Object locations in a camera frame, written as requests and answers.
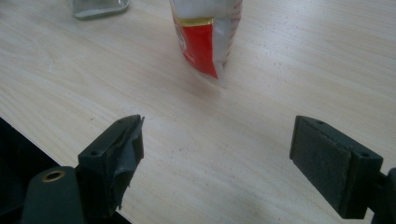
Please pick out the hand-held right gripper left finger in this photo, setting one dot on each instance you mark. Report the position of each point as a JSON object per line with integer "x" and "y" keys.
{"x": 102, "y": 161}

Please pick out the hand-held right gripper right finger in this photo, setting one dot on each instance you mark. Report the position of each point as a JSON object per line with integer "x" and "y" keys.
{"x": 327, "y": 161}

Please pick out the glass jar with black lid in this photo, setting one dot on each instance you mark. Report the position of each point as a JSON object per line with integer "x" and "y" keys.
{"x": 99, "y": 9}

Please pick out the red and white plastic bag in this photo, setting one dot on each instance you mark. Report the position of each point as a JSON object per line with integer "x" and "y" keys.
{"x": 199, "y": 43}

